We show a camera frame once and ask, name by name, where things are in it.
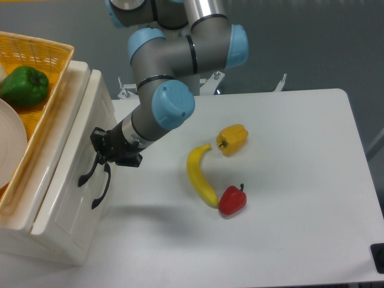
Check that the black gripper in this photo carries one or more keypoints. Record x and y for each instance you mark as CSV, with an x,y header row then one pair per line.
x,y
111,146

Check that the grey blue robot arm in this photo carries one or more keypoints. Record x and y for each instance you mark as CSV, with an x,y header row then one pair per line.
x,y
178,39

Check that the white bottom drawer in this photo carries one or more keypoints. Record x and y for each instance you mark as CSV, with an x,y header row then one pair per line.
x,y
90,197

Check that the white drawer cabinet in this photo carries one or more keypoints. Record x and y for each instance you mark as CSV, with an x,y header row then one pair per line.
x,y
18,217

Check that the white plate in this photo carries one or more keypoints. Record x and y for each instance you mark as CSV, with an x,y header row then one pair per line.
x,y
13,142

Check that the yellow banana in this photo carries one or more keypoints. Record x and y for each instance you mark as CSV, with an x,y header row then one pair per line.
x,y
196,177

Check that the green bell pepper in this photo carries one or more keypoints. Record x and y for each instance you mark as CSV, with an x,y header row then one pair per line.
x,y
25,87

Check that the yellow woven basket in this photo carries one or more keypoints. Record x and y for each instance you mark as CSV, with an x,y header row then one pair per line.
x,y
36,68

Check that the white onion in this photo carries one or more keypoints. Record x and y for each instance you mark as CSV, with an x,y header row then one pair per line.
x,y
3,73

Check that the yellow bell pepper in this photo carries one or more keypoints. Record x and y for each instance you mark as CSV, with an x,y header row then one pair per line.
x,y
231,139

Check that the red bell pepper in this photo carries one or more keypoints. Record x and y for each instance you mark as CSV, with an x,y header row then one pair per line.
x,y
232,200

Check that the black table corner device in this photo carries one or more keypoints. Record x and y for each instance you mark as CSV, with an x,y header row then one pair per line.
x,y
377,251

